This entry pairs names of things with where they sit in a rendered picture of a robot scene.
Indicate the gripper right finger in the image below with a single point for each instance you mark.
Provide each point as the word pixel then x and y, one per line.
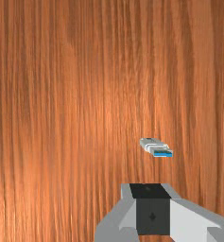
pixel 192 220

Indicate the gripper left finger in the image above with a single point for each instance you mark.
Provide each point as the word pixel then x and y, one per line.
pixel 129 214

